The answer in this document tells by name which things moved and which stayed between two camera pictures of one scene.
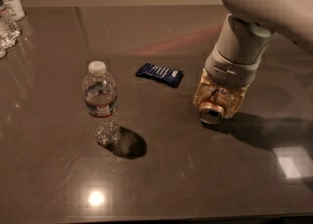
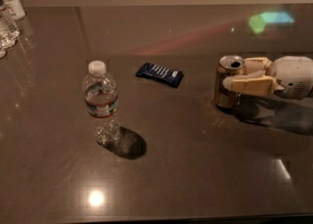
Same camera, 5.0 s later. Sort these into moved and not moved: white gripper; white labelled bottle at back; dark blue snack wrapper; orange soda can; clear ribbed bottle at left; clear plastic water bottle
Moved: white gripper; orange soda can
Not moved: white labelled bottle at back; clear plastic water bottle; dark blue snack wrapper; clear ribbed bottle at left
